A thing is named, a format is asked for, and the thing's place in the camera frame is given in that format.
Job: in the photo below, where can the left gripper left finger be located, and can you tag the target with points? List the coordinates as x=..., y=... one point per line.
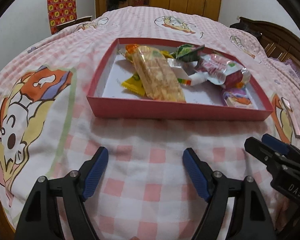
x=41, y=214

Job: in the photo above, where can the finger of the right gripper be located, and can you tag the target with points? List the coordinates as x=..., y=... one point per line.
x=265, y=152
x=288, y=150

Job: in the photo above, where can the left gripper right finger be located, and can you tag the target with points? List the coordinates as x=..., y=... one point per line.
x=240, y=201

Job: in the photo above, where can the pink drink pouch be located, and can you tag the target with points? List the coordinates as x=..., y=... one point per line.
x=222, y=71

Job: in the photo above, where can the green pea snack bag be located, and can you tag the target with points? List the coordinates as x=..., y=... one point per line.
x=187, y=52

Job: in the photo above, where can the rice cracker package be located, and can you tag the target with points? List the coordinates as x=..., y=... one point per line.
x=158, y=79

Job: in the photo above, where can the clear colourful candy packet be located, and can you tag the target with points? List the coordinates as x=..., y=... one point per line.
x=186, y=73

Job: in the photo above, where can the yellow jelly cup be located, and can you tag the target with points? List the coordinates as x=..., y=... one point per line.
x=166, y=54

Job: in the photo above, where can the purple cartoon candy tin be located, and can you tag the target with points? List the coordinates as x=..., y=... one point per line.
x=238, y=98

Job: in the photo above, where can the pink checkered cartoon bedsheet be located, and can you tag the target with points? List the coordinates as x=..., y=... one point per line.
x=62, y=98

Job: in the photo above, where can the dark wooden headboard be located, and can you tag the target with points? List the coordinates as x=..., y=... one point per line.
x=277, y=41

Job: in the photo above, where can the yellow candy packet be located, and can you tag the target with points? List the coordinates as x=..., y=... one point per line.
x=134, y=85

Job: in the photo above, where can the orange jelly cup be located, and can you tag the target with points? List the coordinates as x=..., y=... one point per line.
x=130, y=49

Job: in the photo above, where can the dark wooden side table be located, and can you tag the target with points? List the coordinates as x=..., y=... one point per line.
x=73, y=22

